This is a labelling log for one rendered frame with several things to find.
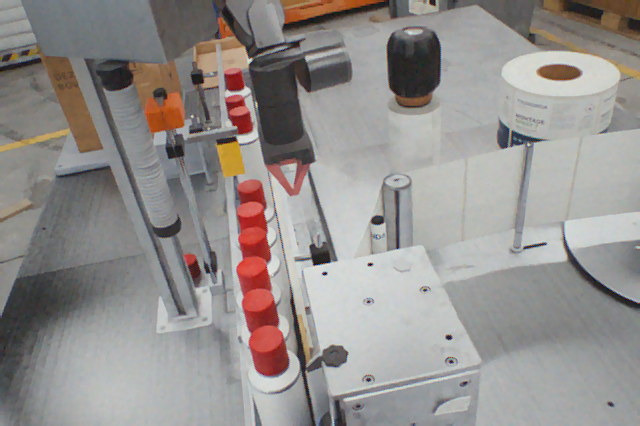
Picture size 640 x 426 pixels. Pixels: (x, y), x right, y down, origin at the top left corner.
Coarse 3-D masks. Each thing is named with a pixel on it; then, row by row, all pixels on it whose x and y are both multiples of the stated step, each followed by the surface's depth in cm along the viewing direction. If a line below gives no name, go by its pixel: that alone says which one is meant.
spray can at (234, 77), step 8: (224, 72) 104; (232, 72) 104; (240, 72) 104; (232, 80) 104; (240, 80) 104; (232, 88) 105; (240, 88) 105; (224, 96) 106; (248, 96) 106; (248, 104) 107; (256, 128) 111
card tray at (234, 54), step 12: (204, 48) 186; (228, 48) 187; (240, 48) 187; (204, 60) 182; (216, 60) 180; (228, 60) 179; (240, 60) 178; (204, 72) 173; (204, 84) 166; (216, 84) 165
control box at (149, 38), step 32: (32, 0) 56; (64, 0) 54; (96, 0) 52; (128, 0) 50; (160, 0) 51; (192, 0) 55; (64, 32) 56; (96, 32) 54; (128, 32) 53; (160, 32) 52; (192, 32) 56
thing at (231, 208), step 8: (216, 48) 151; (224, 88) 130; (224, 104) 122; (224, 112) 119; (224, 120) 116; (232, 176) 99; (232, 184) 96; (232, 192) 94; (232, 200) 92; (232, 208) 90; (232, 216) 89; (232, 224) 87; (232, 232) 85; (232, 240) 84; (232, 248) 82; (232, 256) 81; (232, 264) 79; (232, 272) 78; (240, 320) 71; (240, 328) 70; (240, 336) 69
